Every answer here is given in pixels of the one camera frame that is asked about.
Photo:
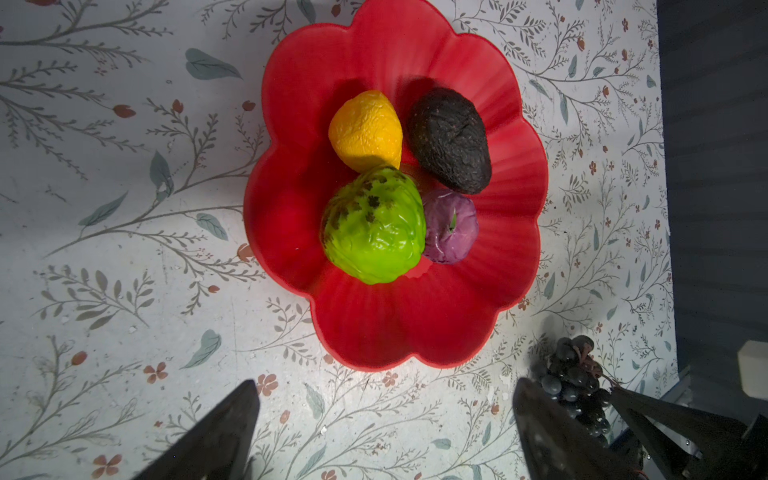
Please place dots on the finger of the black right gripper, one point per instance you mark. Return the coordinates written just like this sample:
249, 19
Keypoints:
718, 438
629, 448

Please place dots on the purple fake fruit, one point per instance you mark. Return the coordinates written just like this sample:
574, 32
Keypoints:
452, 226

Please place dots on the yellow fake lemon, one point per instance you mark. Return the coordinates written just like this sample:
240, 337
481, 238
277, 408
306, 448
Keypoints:
366, 132

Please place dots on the dark fake avocado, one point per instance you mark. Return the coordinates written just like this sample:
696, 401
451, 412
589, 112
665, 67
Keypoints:
447, 136

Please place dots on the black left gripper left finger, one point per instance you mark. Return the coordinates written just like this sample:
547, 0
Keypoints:
218, 446

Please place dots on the red flower-shaped fruit bowl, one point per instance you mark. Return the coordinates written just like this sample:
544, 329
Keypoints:
440, 314

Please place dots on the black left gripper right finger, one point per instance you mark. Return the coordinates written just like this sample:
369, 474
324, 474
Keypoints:
555, 446

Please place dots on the green fake custard apple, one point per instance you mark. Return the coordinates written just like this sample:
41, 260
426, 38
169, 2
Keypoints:
374, 228

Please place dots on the dark purple fake grapes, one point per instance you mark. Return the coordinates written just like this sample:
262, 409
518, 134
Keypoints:
571, 377

